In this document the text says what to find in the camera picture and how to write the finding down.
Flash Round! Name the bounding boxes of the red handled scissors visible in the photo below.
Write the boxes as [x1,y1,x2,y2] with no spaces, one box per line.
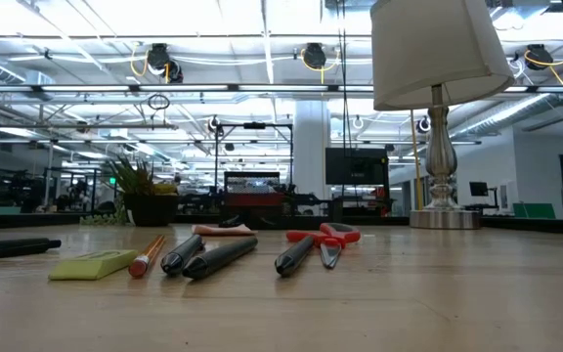
[285,222,363,270]

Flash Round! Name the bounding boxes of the pink sticky note pad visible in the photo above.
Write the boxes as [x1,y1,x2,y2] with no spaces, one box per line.
[191,223,259,238]

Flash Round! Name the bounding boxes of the black marker pen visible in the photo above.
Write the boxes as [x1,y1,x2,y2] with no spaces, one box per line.
[159,234,205,277]
[274,235,316,278]
[0,237,63,261]
[181,236,260,282]

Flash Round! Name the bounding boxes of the orange pencil red eraser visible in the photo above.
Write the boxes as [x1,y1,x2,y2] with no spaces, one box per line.
[128,234,167,280]

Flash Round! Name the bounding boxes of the yellow sticky note pad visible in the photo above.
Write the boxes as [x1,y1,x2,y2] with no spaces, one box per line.
[48,248,139,282]

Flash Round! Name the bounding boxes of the black mesh desk organizer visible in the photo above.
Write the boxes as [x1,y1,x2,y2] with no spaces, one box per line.
[221,170,288,230]

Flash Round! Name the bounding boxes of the black background monitor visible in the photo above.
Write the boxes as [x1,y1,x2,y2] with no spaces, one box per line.
[325,147,391,187]

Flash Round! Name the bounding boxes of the yellow vertical pole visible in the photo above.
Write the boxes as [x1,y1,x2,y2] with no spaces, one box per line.
[410,109,425,211]

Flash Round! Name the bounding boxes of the potted plant black pot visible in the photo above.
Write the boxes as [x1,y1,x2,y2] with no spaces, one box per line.
[107,154,181,228]

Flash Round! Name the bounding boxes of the white shade silver table lamp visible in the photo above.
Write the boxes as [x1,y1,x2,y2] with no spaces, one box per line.
[369,0,516,231]

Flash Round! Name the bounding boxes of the green board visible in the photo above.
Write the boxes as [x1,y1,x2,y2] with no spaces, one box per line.
[511,201,557,220]

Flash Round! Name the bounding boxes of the black metal stand frame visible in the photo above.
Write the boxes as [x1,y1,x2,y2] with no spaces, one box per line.
[206,114,295,197]

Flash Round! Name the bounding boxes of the black ceiling cable reel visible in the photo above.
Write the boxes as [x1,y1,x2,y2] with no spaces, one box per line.
[146,42,185,85]
[524,43,555,71]
[302,42,328,70]

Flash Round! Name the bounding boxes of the black aluminium table frame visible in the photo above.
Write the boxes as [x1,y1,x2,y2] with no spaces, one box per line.
[0,209,563,238]

